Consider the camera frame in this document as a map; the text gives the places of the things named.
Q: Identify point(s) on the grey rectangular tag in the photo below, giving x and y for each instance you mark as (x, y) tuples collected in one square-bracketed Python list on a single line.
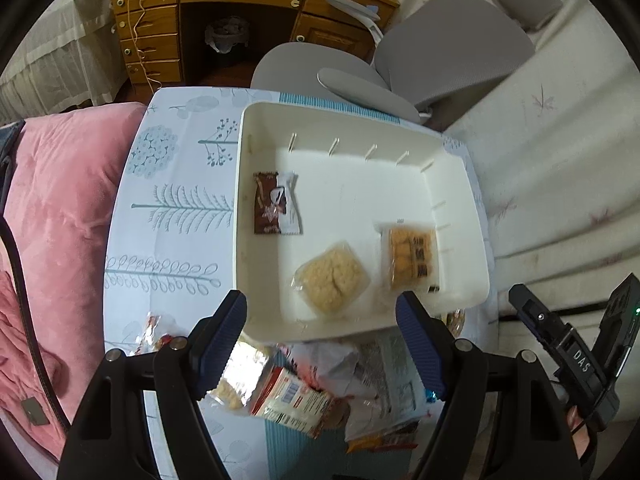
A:
[(34, 411)]

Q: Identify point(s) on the white tree print tablecloth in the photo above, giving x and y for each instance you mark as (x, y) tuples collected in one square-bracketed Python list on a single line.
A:
[(170, 240)]

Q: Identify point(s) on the grey printed snack packet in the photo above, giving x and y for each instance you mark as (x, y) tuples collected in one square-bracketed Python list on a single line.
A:
[(390, 380)]

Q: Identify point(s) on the orange red snack packet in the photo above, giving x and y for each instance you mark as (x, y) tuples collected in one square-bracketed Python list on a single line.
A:
[(375, 443)]

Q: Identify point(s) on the trash bin with plastic bag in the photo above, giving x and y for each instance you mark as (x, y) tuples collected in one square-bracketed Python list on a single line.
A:
[(226, 35)]

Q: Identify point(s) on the blue foil snack packet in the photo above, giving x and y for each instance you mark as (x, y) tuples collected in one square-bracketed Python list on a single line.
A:
[(431, 395)]

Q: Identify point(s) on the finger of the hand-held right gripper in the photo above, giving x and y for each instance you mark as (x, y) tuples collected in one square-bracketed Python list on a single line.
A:
[(537, 312)]

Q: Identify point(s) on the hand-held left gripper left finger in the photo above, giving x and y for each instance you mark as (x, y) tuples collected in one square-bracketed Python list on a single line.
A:
[(222, 341)]

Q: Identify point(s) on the small red white candy packet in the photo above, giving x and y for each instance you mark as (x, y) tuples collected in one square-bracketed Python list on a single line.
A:
[(152, 332)]

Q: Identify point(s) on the person's right hand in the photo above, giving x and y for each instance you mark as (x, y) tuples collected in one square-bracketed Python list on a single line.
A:
[(580, 435)]

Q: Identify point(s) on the grey office chair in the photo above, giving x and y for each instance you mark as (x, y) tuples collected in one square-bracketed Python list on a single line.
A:
[(440, 55)]

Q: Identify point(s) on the white crumpled snack packet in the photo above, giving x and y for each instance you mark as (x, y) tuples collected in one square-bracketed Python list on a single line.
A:
[(325, 360)]

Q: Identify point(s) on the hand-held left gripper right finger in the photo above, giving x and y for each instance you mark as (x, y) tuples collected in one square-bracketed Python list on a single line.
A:
[(420, 341)]

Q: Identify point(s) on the orange cookie packet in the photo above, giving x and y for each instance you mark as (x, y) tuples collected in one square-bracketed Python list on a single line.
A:
[(405, 255)]

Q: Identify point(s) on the pink blanket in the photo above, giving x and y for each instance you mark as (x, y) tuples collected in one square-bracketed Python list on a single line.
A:
[(65, 200)]

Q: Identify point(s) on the clear rice cracker packet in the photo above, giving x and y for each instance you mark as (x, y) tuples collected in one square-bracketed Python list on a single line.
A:
[(332, 275), (245, 366)]

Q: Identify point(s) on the clear nut snack packet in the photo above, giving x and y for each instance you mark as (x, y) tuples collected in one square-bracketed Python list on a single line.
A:
[(456, 321)]

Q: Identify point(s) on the beige sheer curtain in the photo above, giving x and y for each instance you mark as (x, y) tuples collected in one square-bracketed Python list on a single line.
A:
[(60, 45)]

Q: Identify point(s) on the dark blue cloth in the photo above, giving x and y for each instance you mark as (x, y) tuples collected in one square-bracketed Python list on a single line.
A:
[(9, 160)]

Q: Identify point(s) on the brown chocolate snack packet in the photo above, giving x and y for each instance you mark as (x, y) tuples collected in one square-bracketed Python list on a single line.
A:
[(267, 205)]

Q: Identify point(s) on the red white snack packet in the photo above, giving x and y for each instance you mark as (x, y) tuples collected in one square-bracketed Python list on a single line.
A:
[(295, 401)]

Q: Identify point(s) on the white plastic storage box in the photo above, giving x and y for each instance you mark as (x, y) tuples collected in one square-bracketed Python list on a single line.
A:
[(350, 200)]

